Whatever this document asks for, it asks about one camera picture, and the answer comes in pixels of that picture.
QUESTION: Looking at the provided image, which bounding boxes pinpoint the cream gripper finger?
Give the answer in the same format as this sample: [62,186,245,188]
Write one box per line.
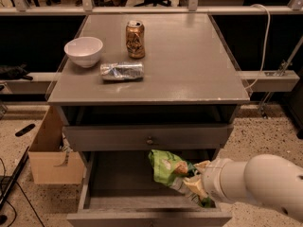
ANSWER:
[194,160,210,174]
[183,175,207,200]

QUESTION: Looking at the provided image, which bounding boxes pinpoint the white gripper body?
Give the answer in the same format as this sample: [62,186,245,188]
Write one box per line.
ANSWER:
[202,159,225,202]

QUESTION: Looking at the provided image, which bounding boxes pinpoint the green rice chip bag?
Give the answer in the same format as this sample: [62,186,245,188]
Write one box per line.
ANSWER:
[149,149,212,207]

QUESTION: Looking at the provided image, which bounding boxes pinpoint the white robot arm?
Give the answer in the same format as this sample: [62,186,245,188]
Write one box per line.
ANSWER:
[183,154,303,222]

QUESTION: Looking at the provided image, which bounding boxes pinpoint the closed top drawer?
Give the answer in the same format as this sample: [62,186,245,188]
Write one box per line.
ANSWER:
[62,124,233,151]

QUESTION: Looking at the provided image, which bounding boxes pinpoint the round drawer knob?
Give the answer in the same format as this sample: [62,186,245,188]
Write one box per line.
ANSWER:
[146,136,154,146]

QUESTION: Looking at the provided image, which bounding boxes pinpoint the open middle drawer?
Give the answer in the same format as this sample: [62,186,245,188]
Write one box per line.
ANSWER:
[67,150,232,227]

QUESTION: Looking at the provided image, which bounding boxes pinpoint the black bag on ledge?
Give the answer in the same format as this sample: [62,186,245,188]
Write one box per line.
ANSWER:
[0,64,33,80]

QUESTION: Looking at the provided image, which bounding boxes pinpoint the silver can lying down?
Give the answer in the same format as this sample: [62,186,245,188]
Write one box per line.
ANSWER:
[100,61,144,81]

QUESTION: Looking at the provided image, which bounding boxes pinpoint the cardboard box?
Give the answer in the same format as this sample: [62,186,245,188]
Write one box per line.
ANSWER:
[28,107,85,184]

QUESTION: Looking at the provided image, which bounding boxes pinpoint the gold soda can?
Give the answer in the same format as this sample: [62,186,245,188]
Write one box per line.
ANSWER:
[126,20,145,59]

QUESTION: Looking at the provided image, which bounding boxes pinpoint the white bowl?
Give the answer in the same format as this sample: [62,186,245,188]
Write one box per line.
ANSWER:
[64,37,103,68]

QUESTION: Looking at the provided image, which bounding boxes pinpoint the black remote on floor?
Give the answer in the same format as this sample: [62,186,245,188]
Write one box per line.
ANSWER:
[15,124,35,137]

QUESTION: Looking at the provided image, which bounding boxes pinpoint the metal railing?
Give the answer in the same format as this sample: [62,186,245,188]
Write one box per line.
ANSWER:
[0,0,303,16]

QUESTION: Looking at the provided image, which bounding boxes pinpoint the white cable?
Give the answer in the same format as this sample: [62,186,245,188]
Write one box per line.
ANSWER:
[244,3,272,92]

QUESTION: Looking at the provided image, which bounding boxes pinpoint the black cable on floor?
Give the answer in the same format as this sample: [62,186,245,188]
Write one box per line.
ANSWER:
[0,156,46,227]

